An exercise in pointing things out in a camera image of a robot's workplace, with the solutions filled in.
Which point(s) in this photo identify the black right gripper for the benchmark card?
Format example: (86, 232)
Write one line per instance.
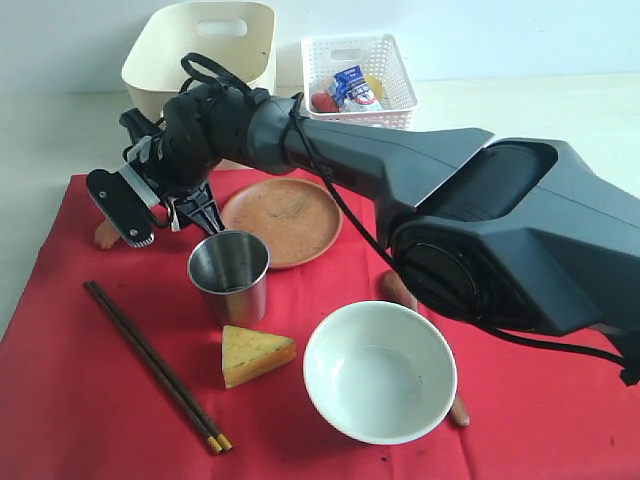
(174, 160)

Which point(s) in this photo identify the stainless steel cup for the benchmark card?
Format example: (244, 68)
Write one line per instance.
(230, 269)

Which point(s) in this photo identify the yellow cheese wedge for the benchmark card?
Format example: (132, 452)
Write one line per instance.
(248, 354)

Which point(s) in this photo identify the red sausage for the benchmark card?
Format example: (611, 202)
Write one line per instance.
(322, 102)

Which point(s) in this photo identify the white blue milk carton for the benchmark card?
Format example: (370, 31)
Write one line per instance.
(352, 93)

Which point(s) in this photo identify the yellow lemon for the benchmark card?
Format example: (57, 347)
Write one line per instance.
(376, 86)

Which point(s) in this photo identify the white ceramic bowl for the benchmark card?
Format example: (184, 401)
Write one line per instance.
(380, 373)

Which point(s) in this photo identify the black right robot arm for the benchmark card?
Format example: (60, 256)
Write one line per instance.
(512, 236)

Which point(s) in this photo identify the red table cloth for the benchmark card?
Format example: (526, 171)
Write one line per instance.
(77, 403)

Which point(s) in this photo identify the cream plastic tub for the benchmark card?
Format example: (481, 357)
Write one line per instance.
(238, 35)

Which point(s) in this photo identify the white perforated plastic basket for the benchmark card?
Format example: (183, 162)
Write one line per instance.
(377, 55)

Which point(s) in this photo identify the brown wooden spoon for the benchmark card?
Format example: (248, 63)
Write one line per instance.
(393, 289)

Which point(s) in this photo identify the dark brown chopstick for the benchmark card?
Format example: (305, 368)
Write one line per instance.
(152, 370)
(160, 367)

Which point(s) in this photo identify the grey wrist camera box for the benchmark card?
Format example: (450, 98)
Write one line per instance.
(126, 198)

